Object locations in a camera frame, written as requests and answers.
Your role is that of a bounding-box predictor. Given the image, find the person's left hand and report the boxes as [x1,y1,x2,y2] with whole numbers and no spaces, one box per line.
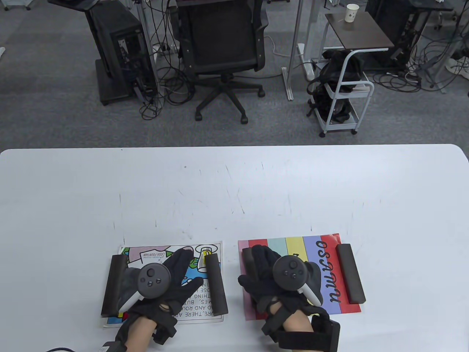
[120,246,204,325]

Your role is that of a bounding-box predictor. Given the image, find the person's right hand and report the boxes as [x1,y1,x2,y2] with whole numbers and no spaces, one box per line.
[238,245,324,323]

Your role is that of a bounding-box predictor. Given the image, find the dark wooden paperweight block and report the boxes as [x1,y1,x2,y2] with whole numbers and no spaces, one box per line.
[336,243,366,304]
[241,246,259,279]
[204,253,228,316]
[100,254,129,317]

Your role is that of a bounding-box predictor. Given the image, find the white-backed blue cartoon poster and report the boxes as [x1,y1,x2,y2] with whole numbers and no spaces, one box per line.
[102,241,225,328]

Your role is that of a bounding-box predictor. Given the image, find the rainbow striped cartoon poster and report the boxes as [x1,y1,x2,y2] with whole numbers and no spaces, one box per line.
[237,233,362,321]

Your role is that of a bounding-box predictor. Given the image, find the person's left forearm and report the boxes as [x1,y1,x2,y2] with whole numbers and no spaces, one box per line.
[124,316,157,352]

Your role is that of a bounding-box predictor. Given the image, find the person's right forearm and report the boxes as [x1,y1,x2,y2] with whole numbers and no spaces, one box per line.
[282,312,314,333]

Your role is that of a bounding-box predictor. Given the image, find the left grey handheld controller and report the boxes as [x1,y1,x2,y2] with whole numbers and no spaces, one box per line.
[118,264,171,314]

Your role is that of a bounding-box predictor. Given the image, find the grey handheld controller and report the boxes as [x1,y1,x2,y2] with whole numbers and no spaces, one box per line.
[272,256,324,308]
[118,264,171,314]

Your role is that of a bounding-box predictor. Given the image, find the right grey handheld controller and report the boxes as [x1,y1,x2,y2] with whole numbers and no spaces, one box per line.
[272,256,324,308]

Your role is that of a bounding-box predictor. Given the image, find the white rolling cart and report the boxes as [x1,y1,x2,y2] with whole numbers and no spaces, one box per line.
[318,49,375,138]

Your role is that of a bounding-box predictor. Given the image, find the white desk leg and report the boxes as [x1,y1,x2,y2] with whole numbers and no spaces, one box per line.
[281,0,304,101]

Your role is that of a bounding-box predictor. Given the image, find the white power strip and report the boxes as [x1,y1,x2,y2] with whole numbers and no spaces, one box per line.
[298,43,315,82]

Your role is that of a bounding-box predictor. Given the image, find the black bag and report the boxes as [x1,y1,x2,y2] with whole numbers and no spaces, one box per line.
[307,49,365,123]

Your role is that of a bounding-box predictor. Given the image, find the black mesh office chair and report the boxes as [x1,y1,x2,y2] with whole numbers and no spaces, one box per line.
[175,0,269,125]

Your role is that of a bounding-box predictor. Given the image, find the black computer tower on stand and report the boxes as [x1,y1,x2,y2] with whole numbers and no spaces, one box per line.
[48,0,158,107]

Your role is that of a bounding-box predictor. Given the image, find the brown side table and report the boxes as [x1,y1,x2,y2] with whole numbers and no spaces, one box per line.
[324,13,395,50]

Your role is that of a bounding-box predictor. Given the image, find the black equipment rack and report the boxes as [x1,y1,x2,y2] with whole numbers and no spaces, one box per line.
[365,0,455,70]

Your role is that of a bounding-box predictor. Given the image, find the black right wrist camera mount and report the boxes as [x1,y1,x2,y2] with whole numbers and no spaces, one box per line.
[261,299,341,352]

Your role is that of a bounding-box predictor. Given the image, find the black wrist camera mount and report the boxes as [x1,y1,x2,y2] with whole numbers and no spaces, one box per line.
[99,340,127,352]
[261,299,341,352]

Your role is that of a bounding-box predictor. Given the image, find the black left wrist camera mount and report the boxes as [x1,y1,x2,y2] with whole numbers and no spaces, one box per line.
[99,340,127,352]

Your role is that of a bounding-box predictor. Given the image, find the black left glove cable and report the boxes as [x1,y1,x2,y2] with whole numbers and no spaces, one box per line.
[44,346,107,352]

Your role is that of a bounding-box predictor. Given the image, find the tangled black floor cables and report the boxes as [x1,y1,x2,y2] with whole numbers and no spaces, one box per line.
[373,18,469,94]
[139,22,196,120]

